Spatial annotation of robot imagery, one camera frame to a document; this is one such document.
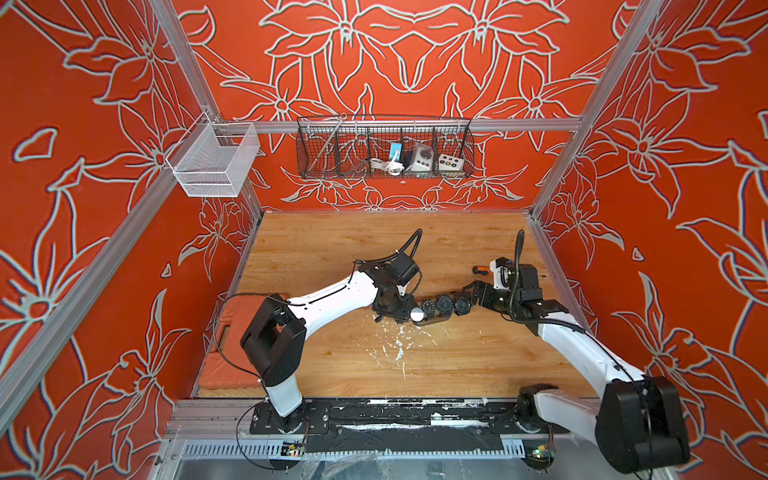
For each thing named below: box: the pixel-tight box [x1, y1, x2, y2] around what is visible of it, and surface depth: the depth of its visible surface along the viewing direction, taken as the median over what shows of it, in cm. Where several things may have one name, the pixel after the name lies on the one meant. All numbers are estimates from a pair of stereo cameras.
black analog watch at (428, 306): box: [421, 299, 436, 320], surface depth 85 cm
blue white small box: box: [390, 142, 403, 161], surface depth 85 cm
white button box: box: [438, 154, 464, 171], surface depth 96 cm
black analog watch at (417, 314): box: [410, 306, 425, 323], surface depth 84 cm
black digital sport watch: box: [436, 294, 453, 319], surface depth 85 cm
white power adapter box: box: [410, 144, 434, 172], surface depth 93 cm
